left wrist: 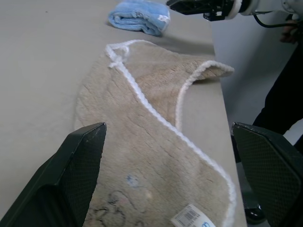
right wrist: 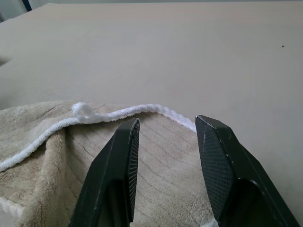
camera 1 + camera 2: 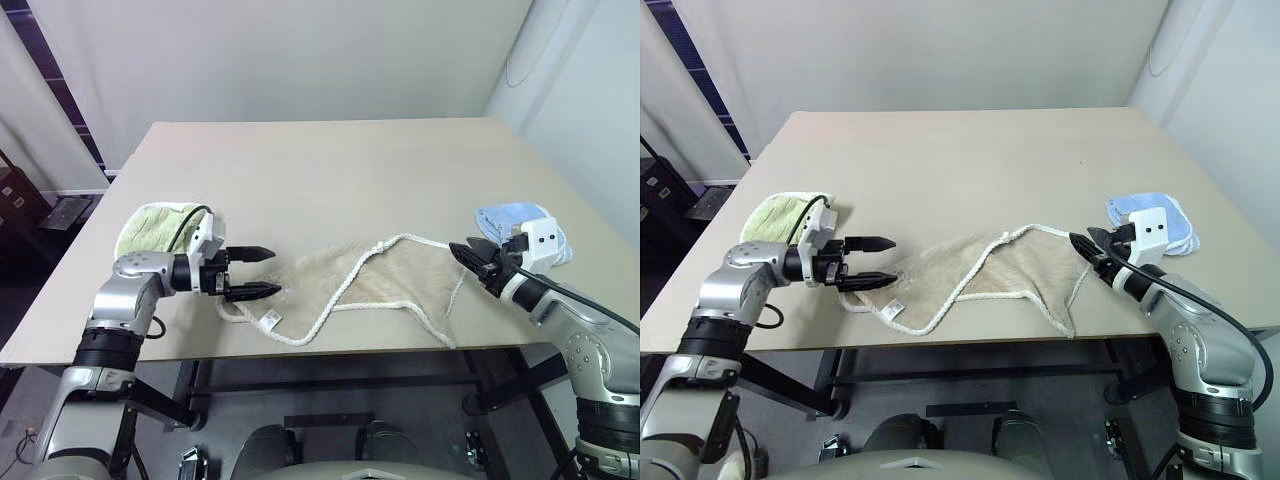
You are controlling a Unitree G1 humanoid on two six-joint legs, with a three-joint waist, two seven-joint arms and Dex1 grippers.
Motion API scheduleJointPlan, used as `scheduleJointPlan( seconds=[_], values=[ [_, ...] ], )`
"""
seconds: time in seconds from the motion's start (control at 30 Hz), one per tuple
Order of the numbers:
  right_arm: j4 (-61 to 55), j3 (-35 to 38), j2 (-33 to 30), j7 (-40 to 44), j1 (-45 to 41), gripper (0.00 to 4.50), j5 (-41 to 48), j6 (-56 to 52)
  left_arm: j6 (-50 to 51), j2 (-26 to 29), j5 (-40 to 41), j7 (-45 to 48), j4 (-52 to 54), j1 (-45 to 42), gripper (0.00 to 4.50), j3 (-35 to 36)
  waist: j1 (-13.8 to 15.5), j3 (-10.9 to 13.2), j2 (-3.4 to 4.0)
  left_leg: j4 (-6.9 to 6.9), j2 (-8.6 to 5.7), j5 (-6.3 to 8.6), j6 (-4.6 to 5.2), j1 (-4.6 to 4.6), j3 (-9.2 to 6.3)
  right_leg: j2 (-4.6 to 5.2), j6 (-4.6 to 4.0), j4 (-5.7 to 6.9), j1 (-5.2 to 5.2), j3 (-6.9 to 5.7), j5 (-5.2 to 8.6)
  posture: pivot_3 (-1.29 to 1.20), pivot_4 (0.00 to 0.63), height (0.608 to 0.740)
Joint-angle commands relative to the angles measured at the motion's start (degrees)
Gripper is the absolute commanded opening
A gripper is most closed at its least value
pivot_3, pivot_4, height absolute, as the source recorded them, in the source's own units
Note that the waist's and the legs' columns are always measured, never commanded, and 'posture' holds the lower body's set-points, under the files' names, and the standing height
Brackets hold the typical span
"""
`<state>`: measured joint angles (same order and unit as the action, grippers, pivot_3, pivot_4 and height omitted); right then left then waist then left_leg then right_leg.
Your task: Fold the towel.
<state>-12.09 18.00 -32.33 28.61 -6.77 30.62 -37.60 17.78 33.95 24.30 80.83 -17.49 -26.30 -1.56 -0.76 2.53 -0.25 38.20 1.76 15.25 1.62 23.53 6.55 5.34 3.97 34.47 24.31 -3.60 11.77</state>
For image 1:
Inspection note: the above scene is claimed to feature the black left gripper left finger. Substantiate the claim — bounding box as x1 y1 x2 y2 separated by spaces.
0 122 107 227

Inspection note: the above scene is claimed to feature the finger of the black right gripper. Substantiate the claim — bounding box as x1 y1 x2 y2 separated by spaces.
174 7 205 16
166 0 205 9

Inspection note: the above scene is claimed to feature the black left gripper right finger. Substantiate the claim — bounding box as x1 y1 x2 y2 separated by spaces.
231 122 303 227

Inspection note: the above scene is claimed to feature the beige towel with white trim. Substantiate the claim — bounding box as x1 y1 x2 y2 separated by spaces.
72 39 237 227

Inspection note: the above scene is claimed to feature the folded light blue towel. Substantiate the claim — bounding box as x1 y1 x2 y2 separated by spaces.
108 0 171 37

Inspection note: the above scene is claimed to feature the person's bare hand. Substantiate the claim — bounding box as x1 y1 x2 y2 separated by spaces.
280 20 299 45

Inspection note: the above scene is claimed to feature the black shoe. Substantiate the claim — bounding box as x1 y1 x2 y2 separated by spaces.
244 205 267 225

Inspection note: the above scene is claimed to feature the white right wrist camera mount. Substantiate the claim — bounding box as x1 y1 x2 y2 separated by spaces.
232 0 253 17

